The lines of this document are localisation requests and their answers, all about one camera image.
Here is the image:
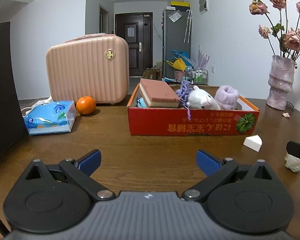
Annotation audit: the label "white alpaca plush toy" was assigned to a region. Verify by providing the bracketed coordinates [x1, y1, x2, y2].
[186, 86, 221, 110]

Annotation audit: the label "lavender towel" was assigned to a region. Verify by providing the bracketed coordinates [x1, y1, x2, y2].
[214, 86, 239, 110]

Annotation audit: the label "lilac drawstring pouch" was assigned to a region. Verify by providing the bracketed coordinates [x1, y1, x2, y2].
[175, 80, 193, 120]

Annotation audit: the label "pink layered sponge block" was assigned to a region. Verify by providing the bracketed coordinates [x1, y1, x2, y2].
[139, 79, 180, 108]

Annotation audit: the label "crumpled pale green plastic bag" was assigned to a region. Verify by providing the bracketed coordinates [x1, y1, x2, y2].
[285, 153, 300, 172]

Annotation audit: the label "fallen rose petal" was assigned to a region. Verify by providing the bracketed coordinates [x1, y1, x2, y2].
[282, 112, 290, 118]

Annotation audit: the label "white wedge sponge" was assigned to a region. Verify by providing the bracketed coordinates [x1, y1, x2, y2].
[243, 135, 263, 152]

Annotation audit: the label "eyeglasses behind vase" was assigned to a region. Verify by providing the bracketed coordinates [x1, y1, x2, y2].
[286, 101, 295, 111]

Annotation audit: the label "orange tangerine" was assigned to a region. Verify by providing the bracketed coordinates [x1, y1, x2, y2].
[76, 96, 96, 115]

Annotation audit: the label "blue tissue pack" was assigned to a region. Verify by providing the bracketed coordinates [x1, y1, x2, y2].
[24, 101, 76, 135]

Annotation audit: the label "red cardboard box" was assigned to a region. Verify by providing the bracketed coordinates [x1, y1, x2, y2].
[127, 85, 260, 136]

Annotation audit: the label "pink textured vase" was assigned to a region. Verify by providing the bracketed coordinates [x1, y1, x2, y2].
[267, 55, 295, 111]

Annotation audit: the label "black paper shopping bag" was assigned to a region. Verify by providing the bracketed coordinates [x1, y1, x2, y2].
[0, 22, 27, 155]

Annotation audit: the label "pink ribbed suitcase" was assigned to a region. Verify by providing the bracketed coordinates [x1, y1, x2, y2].
[45, 34, 129, 103]

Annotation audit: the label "cardboard box on floor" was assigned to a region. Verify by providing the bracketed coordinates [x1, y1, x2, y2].
[142, 68, 162, 80]

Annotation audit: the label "dried pink roses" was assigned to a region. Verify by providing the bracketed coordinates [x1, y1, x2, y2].
[249, 0, 300, 61]

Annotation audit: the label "dark brown entrance door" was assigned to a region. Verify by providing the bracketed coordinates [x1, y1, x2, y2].
[115, 12, 153, 77]

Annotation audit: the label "grey refrigerator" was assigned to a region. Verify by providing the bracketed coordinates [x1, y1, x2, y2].
[162, 9, 191, 78]

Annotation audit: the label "yellow box on refrigerator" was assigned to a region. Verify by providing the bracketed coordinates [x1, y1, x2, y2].
[170, 1, 190, 7]

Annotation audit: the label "wire trolley with bottles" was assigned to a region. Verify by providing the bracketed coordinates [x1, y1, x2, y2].
[185, 68, 209, 85]

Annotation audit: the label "wall electrical panel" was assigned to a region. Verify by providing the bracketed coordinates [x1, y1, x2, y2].
[198, 0, 209, 15]

